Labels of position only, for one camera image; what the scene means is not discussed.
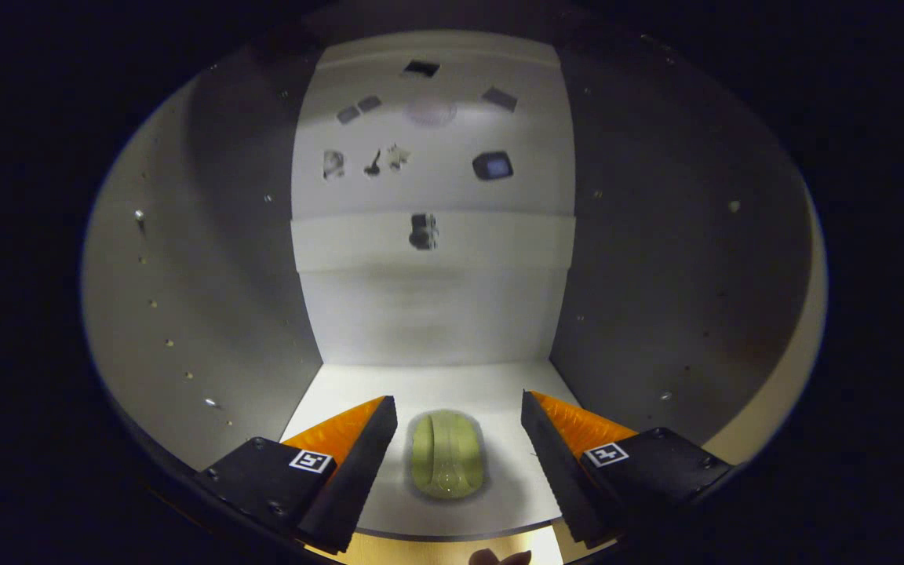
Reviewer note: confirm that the grey cabinet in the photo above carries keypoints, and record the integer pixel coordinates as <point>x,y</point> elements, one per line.
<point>209,275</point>

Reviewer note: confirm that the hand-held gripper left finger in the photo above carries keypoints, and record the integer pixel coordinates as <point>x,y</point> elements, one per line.
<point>358,482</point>

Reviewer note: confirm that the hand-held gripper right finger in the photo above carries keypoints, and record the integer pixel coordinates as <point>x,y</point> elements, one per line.
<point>558,475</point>

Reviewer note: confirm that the green rounded object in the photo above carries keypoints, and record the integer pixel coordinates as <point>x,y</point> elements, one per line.
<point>446,459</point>

